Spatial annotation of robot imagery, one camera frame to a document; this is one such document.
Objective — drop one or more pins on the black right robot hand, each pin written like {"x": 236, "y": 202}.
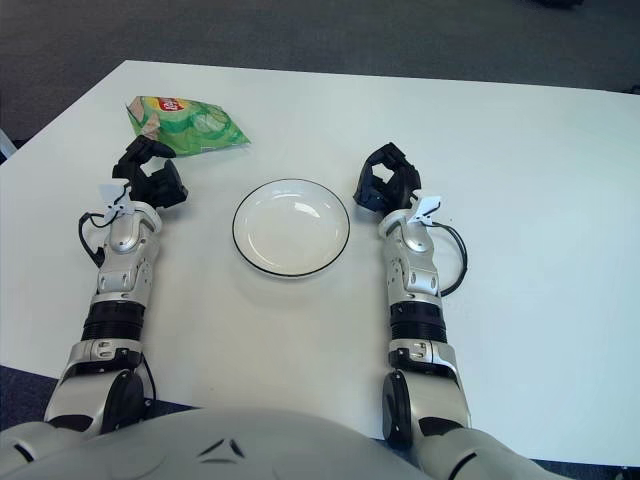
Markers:
{"x": 400, "y": 182}

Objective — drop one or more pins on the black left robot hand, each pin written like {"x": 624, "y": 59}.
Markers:
{"x": 155, "y": 187}

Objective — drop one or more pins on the green potato chips bag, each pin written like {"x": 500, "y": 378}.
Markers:
{"x": 200, "y": 125}

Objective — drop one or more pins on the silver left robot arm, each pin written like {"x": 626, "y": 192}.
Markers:
{"x": 120, "y": 240}

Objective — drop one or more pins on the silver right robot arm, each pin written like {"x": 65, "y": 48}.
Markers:
{"x": 417, "y": 245}

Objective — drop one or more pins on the white plate with black rim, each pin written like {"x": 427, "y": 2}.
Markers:
{"x": 290, "y": 230}

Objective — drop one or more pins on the white furniture panel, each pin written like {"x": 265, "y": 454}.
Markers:
{"x": 5, "y": 145}

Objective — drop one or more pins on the silver robot torso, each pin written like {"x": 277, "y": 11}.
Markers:
{"x": 280, "y": 442}

